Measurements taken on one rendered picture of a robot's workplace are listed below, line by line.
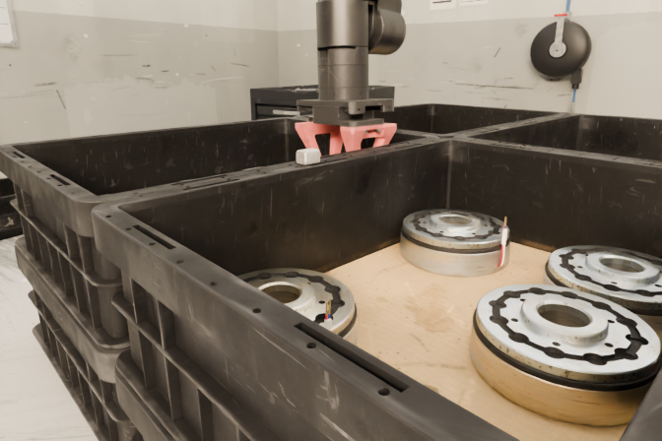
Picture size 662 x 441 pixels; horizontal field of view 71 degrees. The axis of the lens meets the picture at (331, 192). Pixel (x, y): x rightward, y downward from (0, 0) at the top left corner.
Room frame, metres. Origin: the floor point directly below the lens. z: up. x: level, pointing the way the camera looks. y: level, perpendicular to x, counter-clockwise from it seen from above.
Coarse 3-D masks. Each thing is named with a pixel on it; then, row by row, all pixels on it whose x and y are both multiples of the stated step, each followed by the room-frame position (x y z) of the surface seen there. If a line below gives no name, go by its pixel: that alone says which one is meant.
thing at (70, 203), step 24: (264, 120) 0.72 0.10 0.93; (288, 120) 0.74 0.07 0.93; (24, 144) 0.50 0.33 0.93; (48, 144) 0.52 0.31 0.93; (72, 144) 0.53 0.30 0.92; (408, 144) 0.50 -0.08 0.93; (0, 168) 0.47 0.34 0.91; (24, 168) 0.38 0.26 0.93; (48, 168) 0.38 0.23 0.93; (264, 168) 0.38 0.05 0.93; (48, 192) 0.33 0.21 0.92; (72, 192) 0.30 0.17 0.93; (120, 192) 0.30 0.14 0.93; (144, 192) 0.30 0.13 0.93; (72, 216) 0.29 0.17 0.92
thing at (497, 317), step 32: (512, 288) 0.30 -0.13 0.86; (544, 288) 0.30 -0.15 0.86; (480, 320) 0.26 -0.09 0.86; (512, 320) 0.26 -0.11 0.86; (608, 320) 0.26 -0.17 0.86; (640, 320) 0.26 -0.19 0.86; (512, 352) 0.23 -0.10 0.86; (544, 352) 0.23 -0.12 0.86; (576, 352) 0.22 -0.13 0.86; (608, 352) 0.22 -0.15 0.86; (640, 352) 0.22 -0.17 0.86
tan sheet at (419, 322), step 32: (384, 256) 0.43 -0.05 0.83; (512, 256) 0.43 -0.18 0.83; (544, 256) 0.43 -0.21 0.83; (352, 288) 0.36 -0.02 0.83; (384, 288) 0.36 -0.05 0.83; (416, 288) 0.36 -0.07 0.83; (448, 288) 0.36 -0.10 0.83; (480, 288) 0.36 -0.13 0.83; (384, 320) 0.31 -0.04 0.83; (416, 320) 0.31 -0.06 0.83; (448, 320) 0.31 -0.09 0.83; (384, 352) 0.27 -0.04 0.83; (416, 352) 0.27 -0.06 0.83; (448, 352) 0.27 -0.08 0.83; (448, 384) 0.24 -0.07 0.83; (480, 384) 0.24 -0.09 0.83; (480, 416) 0.21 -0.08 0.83; (512, 416) 0.21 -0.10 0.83; (544, 416) 0.21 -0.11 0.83
